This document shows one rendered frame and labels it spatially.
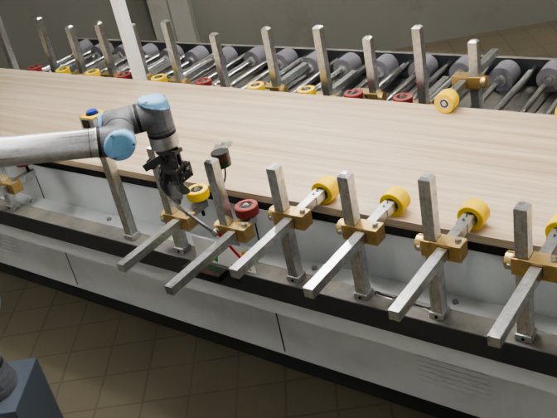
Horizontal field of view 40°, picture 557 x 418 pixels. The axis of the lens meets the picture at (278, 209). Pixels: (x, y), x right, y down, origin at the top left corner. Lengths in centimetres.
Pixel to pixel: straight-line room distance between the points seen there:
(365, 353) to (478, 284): 63
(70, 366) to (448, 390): 172
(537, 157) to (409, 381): 91
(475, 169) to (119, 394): 176
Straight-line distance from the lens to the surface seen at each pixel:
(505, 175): 252
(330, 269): 205
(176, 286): 233
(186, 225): 265
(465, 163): 260
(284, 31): 630
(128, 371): 347
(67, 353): 372
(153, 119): 234
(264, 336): 315
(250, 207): 252
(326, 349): 297
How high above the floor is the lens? 213
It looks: 30 degrees down
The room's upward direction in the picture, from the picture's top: 12 degrees counter-clockwise
